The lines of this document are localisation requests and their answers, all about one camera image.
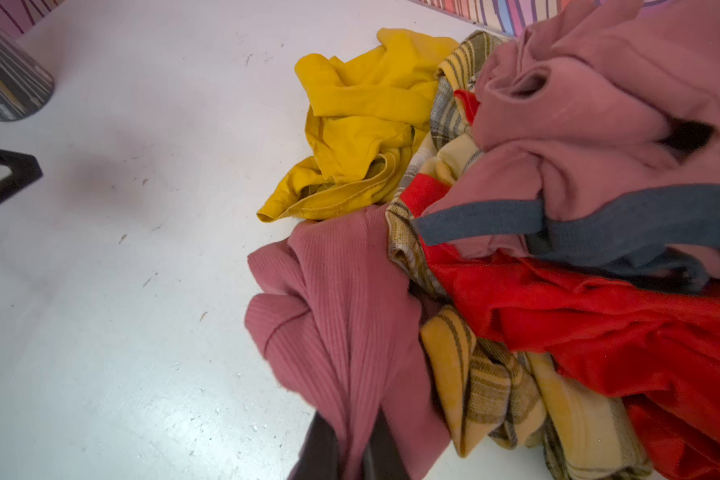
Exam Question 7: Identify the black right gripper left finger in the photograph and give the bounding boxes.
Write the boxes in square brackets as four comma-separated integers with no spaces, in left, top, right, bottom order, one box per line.
[290,412,341,480]

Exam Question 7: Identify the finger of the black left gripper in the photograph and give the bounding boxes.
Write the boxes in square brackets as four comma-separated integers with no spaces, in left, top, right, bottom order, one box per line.
[0,143,44,222]

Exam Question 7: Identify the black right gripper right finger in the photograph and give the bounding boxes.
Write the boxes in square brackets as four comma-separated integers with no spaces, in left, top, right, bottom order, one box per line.
[362,410,410,480]

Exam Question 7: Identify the pink ribbed cloth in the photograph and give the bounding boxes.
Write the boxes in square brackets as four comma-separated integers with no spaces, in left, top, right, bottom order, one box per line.
[244,206,450,479]

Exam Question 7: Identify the yellow plaid cloth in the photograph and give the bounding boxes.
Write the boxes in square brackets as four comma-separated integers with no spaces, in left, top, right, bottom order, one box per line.
[386,31,653,479]

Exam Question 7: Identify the red cloth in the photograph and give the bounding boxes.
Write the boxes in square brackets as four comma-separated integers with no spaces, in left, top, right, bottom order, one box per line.
[399,88,720,480]

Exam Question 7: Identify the striped pen holder cup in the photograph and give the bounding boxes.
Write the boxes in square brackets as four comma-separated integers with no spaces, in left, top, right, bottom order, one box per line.
[0,31,55,122]

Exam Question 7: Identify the pink shirt with grey trim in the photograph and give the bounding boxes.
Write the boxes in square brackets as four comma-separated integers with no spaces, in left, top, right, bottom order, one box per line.
[416,1,720,290]

